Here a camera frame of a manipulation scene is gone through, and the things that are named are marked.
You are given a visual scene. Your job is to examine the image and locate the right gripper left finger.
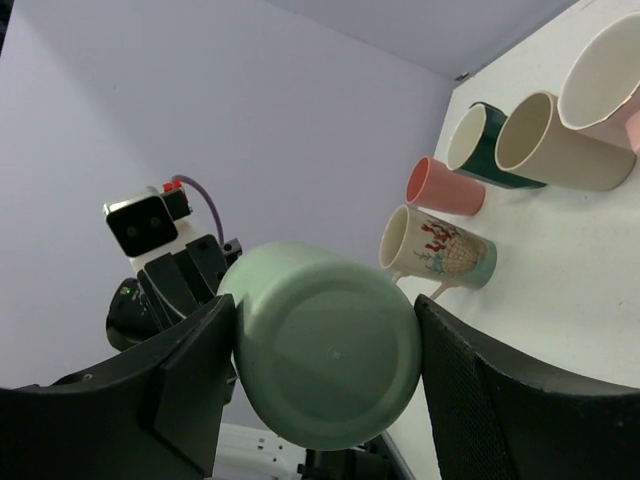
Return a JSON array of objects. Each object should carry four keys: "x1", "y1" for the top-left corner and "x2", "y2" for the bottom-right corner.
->
[{"x1": 1, "y1": 295, "x2": 236, "y2": 479}]

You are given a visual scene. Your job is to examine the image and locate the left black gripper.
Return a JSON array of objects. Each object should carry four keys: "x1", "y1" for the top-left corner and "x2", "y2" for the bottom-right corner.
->
[{"x1": 106, "y1": 235, "x2": 243, "y2": 350}]

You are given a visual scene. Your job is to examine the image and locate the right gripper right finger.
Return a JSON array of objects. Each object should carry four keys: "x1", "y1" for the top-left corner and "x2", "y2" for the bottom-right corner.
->
[{"x1": 414, "y1": 295, "x2": 639, "y2": 479}]

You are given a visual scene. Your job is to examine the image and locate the light green plastic cup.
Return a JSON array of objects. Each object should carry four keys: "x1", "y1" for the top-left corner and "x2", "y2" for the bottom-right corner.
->
[{"x1": 219, "y1": 241, "x2": 421, "y2": 451}]

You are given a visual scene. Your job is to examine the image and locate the cream floral mug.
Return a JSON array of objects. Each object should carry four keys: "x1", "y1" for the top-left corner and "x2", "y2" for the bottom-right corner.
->
[{"x1": 378, "y1": 205, "x2": 498, "y2": 300}]

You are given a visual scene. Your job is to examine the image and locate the salmon pink plastic cup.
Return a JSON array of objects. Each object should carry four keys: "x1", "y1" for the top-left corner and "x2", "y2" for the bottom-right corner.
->
[{"x1": 405, "y1": 157, "x2": 486, "y2": 216}]

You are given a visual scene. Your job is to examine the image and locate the dark green mug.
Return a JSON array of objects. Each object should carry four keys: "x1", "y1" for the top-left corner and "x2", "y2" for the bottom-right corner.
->
[{"x1": 445, "y1": 102, "x2": 546, "y2": 189}]

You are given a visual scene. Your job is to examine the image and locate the beige plastic cup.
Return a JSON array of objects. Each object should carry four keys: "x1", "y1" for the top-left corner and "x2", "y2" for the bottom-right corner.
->
[{"x1": 495, "y1": 91, "x2": 636, "y2": 192}]

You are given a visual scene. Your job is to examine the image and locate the light pink mug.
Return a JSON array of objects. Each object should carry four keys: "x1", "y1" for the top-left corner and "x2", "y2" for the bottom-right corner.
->
[{"x1": 558, "y1": 11, "x2": 639, "y2": 154}]

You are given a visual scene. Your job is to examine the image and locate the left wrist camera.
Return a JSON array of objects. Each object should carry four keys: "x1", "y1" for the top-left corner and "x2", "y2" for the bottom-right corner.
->
[{"x1": 103, "y1": 180, "x2": 198, "y2": 272}]

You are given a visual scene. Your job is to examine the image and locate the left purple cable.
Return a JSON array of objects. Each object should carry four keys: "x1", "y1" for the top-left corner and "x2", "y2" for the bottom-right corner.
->
[{"x1": 169, "y1": 174, "x2": 226, "y2": 246}]

